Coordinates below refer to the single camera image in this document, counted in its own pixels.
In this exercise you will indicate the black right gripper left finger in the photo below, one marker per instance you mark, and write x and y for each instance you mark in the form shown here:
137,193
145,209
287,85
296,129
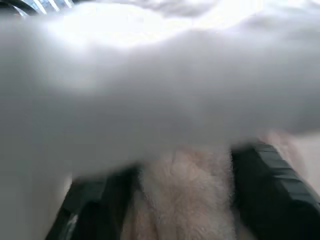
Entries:
100,207

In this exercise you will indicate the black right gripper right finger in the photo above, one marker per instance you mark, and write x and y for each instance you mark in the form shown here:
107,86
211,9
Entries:
272,195

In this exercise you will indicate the fluffy pale pink towel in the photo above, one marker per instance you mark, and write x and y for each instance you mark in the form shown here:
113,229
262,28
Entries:
185,197

